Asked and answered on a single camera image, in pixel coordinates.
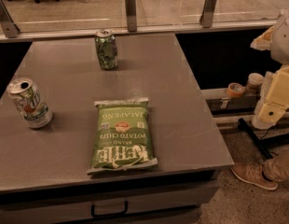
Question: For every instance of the middle metal glass bracket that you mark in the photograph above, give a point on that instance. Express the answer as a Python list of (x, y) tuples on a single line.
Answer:
[(130, 7)]

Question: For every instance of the green jalapeno chip bag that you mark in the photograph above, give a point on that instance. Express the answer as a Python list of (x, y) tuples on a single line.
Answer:
[(123, 139)]

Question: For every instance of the tan shoe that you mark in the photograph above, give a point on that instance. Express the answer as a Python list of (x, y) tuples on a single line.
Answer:
[(253, 174)]

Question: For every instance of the paper coffee cup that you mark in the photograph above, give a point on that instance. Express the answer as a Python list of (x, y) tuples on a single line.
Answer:
[(254, 83)]

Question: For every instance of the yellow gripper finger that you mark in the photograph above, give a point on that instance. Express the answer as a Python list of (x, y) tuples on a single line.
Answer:
[(274, 99)]

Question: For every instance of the left metal glass bracket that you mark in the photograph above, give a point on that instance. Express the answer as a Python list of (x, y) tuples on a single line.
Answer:
[(9, 27)]

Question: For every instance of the metal glass bracket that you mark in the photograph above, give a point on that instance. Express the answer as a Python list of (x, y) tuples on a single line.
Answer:
[(130, 7), (206, 19), (9, 27)]

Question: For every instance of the black drawer handle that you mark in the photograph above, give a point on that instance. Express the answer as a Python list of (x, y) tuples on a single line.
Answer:
[(105, 209)]

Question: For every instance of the grey side shelf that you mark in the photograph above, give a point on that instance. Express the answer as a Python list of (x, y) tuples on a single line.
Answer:
[(219, 102)]

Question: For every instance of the green soda can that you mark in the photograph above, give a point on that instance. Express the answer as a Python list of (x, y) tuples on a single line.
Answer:
[(106, 48)]

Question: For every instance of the black floor stand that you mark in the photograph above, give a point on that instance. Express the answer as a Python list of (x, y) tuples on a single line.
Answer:
[(264, 144)]

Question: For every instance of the orange tape roll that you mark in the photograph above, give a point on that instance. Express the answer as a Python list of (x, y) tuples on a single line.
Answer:
[(235, 90)]

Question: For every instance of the khaki trouser leg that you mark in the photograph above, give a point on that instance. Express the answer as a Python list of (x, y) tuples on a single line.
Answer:
[(277, 169)]

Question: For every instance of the white 7up soda can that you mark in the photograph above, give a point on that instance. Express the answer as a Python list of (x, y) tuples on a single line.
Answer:
[(27, 98)]

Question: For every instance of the right metal glass bracket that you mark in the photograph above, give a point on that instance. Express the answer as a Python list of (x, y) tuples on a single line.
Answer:
[(206, 19)]

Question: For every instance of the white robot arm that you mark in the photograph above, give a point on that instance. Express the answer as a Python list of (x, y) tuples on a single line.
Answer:
[(276, 40)]

